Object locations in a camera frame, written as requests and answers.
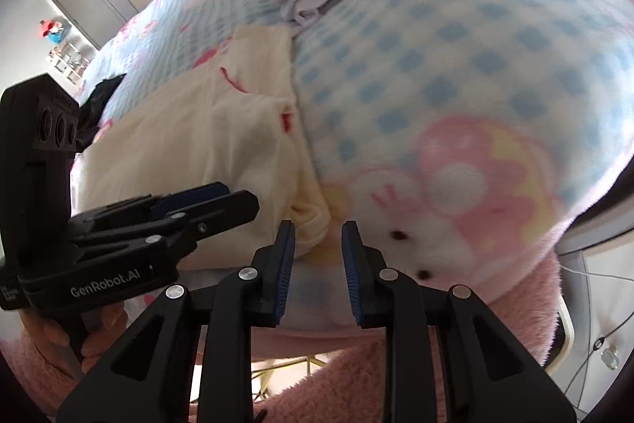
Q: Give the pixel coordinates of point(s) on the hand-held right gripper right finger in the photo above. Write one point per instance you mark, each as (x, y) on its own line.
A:
(350, 274)

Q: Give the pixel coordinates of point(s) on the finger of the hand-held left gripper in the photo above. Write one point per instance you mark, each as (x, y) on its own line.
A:
(198, 196)
(218, 212)

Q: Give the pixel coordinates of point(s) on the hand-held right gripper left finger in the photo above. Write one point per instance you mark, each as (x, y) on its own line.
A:
(285, 274)

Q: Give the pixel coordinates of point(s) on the pink and cream shirt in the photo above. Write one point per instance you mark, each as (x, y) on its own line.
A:
(208, 145)

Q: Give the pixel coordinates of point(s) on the person's left forearm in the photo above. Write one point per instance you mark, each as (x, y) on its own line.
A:
(29, 378)

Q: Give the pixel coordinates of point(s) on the person's left hand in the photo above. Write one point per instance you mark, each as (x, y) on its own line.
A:
(106, 334)

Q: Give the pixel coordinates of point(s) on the black jacket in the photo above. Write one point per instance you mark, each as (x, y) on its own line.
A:
(99, 106)

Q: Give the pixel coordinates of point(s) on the white shelf rack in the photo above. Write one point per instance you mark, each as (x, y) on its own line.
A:
(69, 61)

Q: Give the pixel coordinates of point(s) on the red blue plush toy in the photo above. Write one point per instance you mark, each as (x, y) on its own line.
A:
(53, 31)

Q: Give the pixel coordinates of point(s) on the pink fleece robe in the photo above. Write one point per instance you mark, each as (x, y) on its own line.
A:
(520, 329)

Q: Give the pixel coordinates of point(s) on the blue checkered printed blanket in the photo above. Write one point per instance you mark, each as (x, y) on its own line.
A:
(446, 56)

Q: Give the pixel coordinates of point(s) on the white bedside cabinet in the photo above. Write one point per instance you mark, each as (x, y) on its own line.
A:
(604, 299)

